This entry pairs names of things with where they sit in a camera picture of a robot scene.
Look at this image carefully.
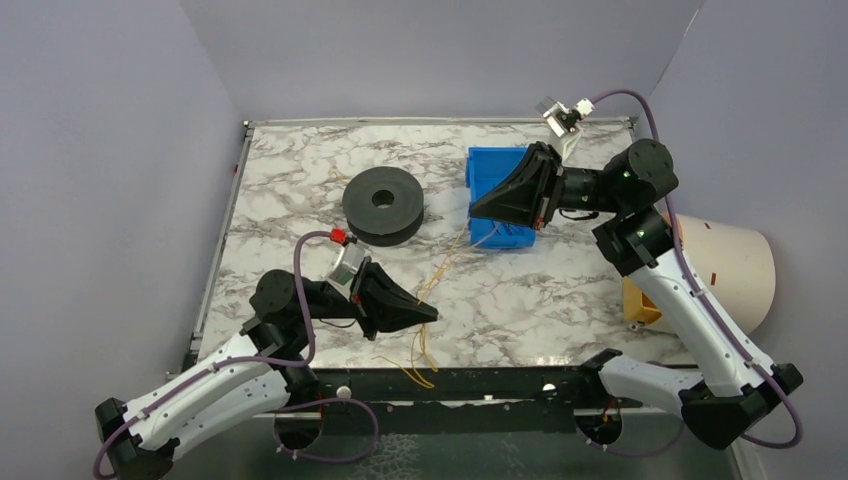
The yellow cable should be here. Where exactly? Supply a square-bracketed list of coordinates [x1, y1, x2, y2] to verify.
[370, 221, 505, 391]

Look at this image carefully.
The black cable spool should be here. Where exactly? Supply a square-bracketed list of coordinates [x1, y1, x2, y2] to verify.
[342, 166, 424, 247]

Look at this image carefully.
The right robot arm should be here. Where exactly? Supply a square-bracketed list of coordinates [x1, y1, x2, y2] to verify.
[469, 139, 803, 450]

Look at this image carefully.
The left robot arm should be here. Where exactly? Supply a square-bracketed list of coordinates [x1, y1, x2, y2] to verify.
[93, 260, 439, 479]

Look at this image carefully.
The blue plastic bin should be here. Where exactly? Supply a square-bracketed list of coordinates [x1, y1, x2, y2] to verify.
[464, 146, 541, 251]

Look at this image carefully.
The white cylindrical container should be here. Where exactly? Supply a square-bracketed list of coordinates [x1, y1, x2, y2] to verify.
[677, 214, 776, 334]

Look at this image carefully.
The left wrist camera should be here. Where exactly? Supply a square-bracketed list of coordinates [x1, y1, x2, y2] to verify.
[327, 244, 366, 295]

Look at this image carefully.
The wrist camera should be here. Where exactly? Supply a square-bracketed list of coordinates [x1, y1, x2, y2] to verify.
[536, 97, 595, 161]
[327, 244, 366, 295]

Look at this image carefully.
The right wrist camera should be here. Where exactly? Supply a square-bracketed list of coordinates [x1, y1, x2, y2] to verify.
[536, 97, 595, 161]

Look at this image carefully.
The black front frame rail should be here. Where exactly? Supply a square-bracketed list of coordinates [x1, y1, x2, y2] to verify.
[255, 366, 616, 435]

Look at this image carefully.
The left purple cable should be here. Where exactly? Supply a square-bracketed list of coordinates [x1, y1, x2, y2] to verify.
[91, 228, 349, 480]

